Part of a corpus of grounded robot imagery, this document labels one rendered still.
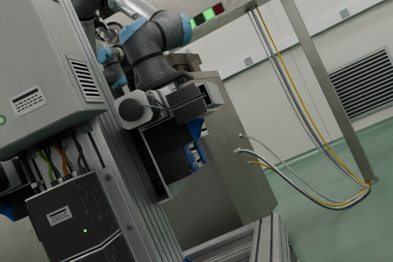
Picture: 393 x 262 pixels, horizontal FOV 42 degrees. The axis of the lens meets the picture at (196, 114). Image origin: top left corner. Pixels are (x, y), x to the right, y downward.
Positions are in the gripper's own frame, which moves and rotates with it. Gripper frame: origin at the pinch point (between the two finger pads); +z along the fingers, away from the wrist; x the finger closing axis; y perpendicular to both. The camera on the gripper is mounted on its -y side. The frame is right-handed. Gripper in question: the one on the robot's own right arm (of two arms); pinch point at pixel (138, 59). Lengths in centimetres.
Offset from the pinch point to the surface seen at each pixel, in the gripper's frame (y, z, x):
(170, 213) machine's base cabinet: -75, -29, 4
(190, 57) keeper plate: -9.2, 13.3, -22.0
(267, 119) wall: -59, 263, 14
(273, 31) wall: 16, 263, -28
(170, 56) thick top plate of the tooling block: -7.6, -6.5, -19.1
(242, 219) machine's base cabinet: -89, -27, -26
